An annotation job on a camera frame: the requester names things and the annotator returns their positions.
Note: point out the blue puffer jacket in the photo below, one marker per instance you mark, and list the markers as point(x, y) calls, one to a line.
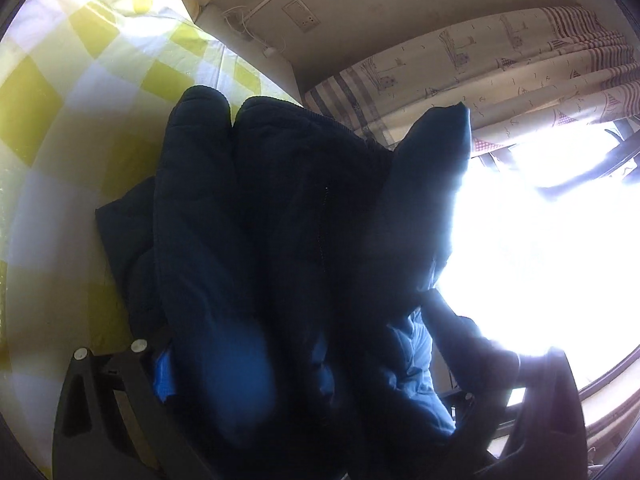
point(280, 210)

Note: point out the yellow checked bed sheet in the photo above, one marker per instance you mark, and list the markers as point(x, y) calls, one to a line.
point(75, 85)

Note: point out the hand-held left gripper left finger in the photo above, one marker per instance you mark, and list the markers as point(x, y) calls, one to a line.
point(162, 380)

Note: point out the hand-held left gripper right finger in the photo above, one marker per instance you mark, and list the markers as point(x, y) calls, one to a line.
point(475, 355)

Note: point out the wall power socket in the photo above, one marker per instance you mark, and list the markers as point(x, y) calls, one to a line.
point(310, 20)

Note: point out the bright window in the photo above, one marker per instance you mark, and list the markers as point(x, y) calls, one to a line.
point(525, 260)

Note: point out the printed striped curtain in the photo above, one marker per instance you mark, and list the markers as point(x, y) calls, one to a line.
point(450, 60)

